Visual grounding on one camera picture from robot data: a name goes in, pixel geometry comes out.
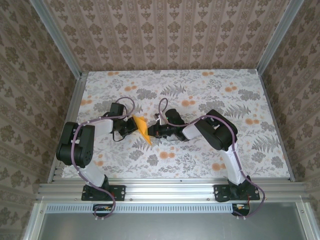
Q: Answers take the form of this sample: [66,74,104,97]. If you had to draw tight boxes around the aluminium cross rail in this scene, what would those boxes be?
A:
[37,181,310,202]

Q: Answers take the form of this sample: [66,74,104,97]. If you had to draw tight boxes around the aluminium side rail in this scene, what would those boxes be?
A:
[47,72,88,183]
[258,69,297,182]

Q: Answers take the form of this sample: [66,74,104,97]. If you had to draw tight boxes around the grey sheet metal panel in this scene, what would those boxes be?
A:
[37,212,308,240]

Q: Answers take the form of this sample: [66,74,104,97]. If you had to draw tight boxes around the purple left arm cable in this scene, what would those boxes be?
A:
[70,96,137,222]

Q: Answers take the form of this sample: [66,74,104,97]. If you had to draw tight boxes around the floral patterned table cover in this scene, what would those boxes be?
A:
[61,69,292,180]

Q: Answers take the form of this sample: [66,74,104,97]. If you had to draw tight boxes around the orange cloth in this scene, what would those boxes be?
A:
[131,114,153,146]

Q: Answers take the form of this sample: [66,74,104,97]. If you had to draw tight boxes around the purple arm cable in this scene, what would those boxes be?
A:
[70,96,137,222]
[159,97,266,221]

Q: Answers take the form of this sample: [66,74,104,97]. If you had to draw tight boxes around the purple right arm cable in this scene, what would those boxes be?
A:
[159,97,266,221]

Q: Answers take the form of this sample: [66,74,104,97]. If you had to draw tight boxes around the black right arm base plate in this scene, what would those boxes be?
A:
[213,184,261,202]

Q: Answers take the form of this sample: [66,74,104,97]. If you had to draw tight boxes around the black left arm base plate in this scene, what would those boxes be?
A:
[81,184,127,202]

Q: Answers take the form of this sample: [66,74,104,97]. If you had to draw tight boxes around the small black connector board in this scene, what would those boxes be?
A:
[92,203,113,217]
[231,202,251,217]

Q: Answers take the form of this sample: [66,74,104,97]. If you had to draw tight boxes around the aluminium corner post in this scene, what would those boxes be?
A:
[256,0,305,73]
[29,0,85,78]

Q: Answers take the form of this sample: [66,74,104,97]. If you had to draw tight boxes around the slotted grey cable duct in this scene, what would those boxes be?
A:
[46,202,307,214]

